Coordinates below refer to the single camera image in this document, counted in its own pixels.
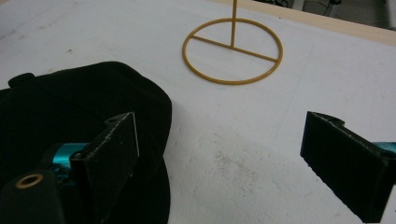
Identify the black cap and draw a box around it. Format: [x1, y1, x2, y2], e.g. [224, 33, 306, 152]
[0, 61, 173, 224]

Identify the yellow metal hat stand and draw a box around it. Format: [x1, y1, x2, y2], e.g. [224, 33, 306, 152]
[181, 0, 284, 86]

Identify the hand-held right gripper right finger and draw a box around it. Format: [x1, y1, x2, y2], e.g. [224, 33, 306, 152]
[300, 110, 396, 224]

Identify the metal stand leg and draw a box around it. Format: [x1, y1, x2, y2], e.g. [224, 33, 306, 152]
[323, 0, 343, 18]

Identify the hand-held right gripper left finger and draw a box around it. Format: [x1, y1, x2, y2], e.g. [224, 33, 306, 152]
[40, 111, 140, 224]

